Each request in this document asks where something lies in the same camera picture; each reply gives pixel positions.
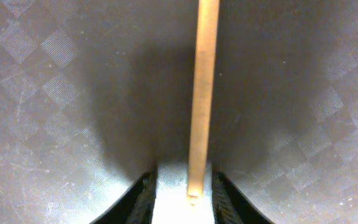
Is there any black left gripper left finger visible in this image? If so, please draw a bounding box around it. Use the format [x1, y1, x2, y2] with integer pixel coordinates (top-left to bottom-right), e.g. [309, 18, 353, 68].
[91, 167, 158, 224]

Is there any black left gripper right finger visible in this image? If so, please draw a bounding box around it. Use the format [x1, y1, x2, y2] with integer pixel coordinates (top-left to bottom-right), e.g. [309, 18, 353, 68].
[212, 171, 273, 224]

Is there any wooden chopstick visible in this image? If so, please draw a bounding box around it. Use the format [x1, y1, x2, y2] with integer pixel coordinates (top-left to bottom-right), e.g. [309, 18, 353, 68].
[187, 0, 220, 207]

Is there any dark brown serving tray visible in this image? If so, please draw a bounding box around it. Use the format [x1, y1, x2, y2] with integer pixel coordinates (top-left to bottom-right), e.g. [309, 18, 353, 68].
[0, 0, 358, 223]

